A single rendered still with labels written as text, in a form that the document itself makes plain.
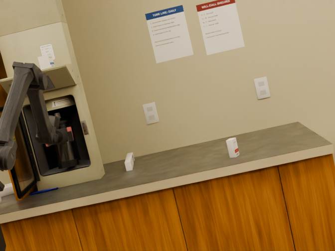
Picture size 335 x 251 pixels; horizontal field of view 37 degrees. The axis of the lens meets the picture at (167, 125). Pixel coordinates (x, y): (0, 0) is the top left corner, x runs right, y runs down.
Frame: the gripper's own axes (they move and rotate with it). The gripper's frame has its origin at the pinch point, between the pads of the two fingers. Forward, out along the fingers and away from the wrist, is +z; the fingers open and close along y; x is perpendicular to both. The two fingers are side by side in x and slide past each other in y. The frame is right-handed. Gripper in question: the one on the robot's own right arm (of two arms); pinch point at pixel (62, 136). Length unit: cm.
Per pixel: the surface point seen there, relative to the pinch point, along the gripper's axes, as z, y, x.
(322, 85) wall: 36, -137, 4
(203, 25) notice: 32, -81, -43
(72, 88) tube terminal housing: -6.8, -11.7, -20.6
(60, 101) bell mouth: -3.0, -3.7, -16.4
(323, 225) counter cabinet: -26, -108, 63
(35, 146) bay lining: -0.2, 13.9, 1.7
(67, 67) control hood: -18.3, -14.4, -29.1
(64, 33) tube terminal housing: -9.6, -14.8, -46.4
